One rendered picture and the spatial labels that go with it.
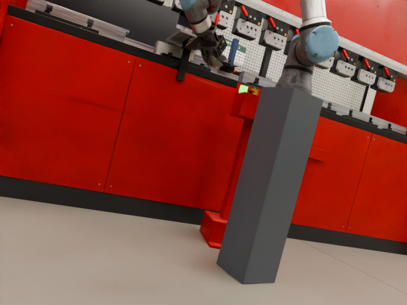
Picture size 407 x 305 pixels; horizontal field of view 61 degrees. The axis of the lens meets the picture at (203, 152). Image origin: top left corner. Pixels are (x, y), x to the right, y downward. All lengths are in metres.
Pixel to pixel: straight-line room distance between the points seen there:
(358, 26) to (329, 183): 1.10
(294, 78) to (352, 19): 1.36
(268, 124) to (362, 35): 1.53
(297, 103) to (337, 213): 1.38
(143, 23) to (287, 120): 1.53
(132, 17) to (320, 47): 1.57
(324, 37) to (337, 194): 1.46
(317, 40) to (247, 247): 0.81
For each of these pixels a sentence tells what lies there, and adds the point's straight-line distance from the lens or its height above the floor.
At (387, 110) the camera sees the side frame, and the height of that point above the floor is 1.16.
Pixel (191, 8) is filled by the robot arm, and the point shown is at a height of 0.93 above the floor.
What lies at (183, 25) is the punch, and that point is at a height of 1.10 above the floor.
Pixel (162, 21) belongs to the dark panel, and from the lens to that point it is 2.64.
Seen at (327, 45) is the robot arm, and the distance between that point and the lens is 1.35.
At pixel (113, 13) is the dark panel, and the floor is 1.16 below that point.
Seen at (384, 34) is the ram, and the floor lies 1.54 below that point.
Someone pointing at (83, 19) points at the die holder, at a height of 0.94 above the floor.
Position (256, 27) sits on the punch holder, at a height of 1.24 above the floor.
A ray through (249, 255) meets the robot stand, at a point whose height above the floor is 0.11.
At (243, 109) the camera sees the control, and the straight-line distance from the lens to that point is 1.75.
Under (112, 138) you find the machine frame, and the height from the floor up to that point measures 0.39.
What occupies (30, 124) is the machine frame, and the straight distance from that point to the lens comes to 1.85.
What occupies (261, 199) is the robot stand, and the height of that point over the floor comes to 0.33.
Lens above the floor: 0.51
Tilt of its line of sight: 3 degrees down
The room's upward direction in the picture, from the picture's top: 14 degrees clockwise
